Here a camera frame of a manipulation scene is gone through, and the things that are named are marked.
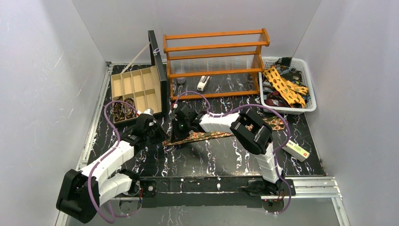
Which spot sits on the dark red tie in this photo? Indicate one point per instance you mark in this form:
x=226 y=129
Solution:
x=275 y=99

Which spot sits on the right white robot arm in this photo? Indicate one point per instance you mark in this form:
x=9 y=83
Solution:
x=250 y=130

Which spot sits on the black compartment tie box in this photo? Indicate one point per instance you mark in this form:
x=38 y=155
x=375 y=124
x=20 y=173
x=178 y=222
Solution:
x=147 y=86

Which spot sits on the orange wooden shelf rack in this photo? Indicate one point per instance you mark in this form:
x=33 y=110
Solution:
x=231 y=59

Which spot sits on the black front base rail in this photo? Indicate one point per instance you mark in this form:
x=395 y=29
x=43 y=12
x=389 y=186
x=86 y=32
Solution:
x=216 y=191

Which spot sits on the rolled dark patterned tie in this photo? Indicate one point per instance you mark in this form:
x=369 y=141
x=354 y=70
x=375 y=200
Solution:
x=117 y=111

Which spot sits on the white stapler-like object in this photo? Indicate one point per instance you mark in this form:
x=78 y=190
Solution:
x=203 y=83

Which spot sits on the yellow patterned tie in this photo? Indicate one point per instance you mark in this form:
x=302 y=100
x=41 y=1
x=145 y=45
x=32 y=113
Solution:
x=291 y=89

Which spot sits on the white plastic basket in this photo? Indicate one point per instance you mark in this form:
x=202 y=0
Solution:
x=311 y=105

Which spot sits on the rolled brown patterned tie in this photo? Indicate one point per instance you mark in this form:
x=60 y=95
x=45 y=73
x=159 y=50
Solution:
x=129 y=108

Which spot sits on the small white cardboard box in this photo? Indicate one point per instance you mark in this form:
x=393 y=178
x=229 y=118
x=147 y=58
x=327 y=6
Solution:
x=296 y=151

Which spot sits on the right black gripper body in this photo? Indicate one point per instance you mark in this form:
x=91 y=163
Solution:
x=178 y=131

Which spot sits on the colourful floral patterned tie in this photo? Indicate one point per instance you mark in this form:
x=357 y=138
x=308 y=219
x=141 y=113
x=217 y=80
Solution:
x=274 y=122

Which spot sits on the grey round object on shelf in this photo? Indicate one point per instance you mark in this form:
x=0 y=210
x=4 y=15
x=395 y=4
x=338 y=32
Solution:
x=181 y=80

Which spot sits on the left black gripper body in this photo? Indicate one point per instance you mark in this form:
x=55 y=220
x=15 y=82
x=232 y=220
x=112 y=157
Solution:
x=157 y=128

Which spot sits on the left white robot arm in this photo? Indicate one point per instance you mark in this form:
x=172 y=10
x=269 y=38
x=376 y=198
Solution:
x=84 y=191

